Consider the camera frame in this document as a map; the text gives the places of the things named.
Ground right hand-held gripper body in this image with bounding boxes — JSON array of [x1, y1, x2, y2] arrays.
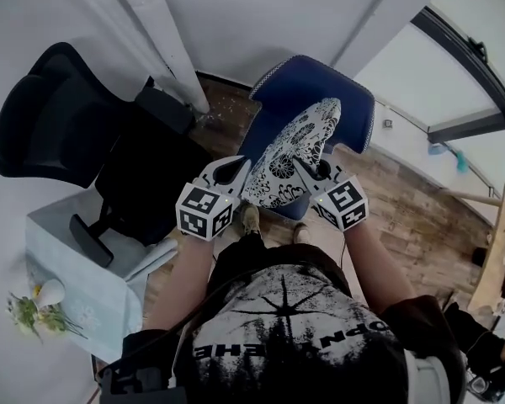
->
[[313, 174, 370, 232]]

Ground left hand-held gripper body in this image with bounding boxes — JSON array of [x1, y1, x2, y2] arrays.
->
[[175, 173, 241, 242]]

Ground white black floral cushion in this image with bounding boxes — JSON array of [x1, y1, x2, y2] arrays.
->
[[240, 97, 343, 209]]

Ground blue chair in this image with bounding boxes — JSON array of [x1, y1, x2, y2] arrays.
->
[[235, 55, 376, 222]]

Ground person's left forearm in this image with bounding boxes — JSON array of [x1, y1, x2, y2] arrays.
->
[[142, 233, 215, 334]]

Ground person's right forearm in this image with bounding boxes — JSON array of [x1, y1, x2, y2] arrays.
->
[[343, 225, 417, 315]]

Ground black office chair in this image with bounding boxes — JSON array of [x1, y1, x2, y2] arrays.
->
[[0, 42, 214, 268]]

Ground person's left shoe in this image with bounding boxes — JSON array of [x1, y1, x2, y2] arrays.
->
[[239, 202, 261, 235]]

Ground person's shoe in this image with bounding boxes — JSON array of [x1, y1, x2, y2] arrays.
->
[[239, 202, 261, 235], [292, 221, 312, 246]]

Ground person's right shoe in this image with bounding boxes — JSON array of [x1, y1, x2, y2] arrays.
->
[[292, 221, 312, 246]]

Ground person's black trousers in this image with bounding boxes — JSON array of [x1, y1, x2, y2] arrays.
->
[[208, 231, 350, 294]]

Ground white vertical pipes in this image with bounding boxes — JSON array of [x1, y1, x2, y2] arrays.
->
[[73, 0, 211, 115]]

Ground teal brush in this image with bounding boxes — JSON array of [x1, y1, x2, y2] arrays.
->
[[452, 149, 470, 174]]

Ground side table with pale cloth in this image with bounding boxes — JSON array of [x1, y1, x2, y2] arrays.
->
[[24, 194, 180, 364]]

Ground black object under table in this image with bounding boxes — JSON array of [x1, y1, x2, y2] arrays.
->
[[473, 246, 496, 268]]

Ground person's black printed t-shirt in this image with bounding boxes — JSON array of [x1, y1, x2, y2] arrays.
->
[[121, 263, 466, 404]]

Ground wooden table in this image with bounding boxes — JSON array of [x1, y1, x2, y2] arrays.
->
[[439, 182, 505, 315]]

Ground white vase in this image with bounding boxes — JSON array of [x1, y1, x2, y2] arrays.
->
[[32, 279, 66, 311]]

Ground black chest-mounted device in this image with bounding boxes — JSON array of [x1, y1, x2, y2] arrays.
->
[[98, 366, 189, 404]]

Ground bunch of white yellow flowers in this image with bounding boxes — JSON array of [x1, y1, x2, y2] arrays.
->
[[6, 286, 88, 344]]

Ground black window frame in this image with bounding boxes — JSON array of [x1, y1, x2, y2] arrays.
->
[[410, 6, 505, 142]]

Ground grey shoulder strap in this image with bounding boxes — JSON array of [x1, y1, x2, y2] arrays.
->
[[403, 349, 451, 404]]

